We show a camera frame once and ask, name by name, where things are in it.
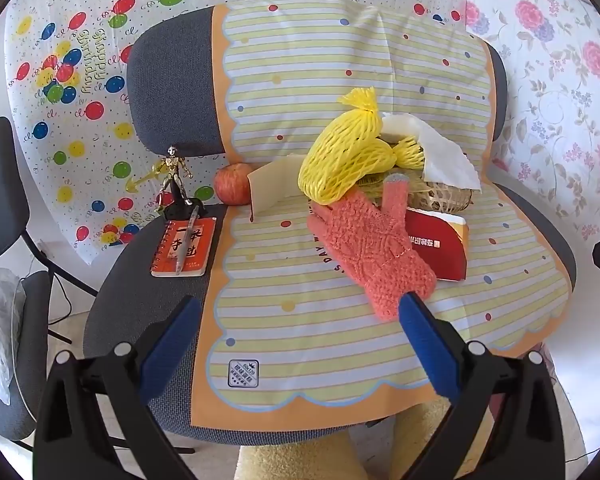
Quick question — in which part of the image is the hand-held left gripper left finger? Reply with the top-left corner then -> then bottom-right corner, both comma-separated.
32,295 -> 203,480

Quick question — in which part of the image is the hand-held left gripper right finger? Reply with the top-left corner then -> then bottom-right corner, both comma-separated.
399,291 -> 568,480

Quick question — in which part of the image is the red paper booklet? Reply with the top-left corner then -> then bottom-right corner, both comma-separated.
405,208 -> 470,282

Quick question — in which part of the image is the orange knitted glove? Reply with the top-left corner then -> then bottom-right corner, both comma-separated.
307,172 -> 437,322

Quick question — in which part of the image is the woven bamboo basket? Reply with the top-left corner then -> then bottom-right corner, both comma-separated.
307,165 -> 483,213

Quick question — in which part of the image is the white paper tissue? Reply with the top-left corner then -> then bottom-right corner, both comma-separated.
380,112 -> 482,191

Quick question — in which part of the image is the white sponge block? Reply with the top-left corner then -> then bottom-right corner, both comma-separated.
247,156 -> 303,222

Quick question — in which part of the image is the large yellow foam fruit net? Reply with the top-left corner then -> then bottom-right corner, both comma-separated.
299,87 -> 398,206

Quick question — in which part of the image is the orange spiral notebook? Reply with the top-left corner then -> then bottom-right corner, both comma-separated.
151,217 -> 217,277

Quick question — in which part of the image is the clear ballpoint pen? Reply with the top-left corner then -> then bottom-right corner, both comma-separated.
176,205 -> 201,275

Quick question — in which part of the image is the red apple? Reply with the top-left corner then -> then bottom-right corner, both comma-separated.
215,162 -> 255,206

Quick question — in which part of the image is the gold action figurine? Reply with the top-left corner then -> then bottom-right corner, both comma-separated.
125,145 -> 206,221

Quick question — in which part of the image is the black side chair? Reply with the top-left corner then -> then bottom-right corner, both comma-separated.
0,116 -> 101,443

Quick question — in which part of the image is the grey office chair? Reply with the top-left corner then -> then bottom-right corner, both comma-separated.
82,2 -> 578,448

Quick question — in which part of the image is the yellow striped plastic sheet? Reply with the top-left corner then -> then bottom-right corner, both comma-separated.
190,0 -> 573,431

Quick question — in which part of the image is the floral print wall cloth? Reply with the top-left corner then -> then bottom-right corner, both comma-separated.
460,0 -> 600,271

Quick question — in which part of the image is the balloon print wall cloth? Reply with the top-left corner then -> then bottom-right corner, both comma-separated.
2,0 -> 468,266

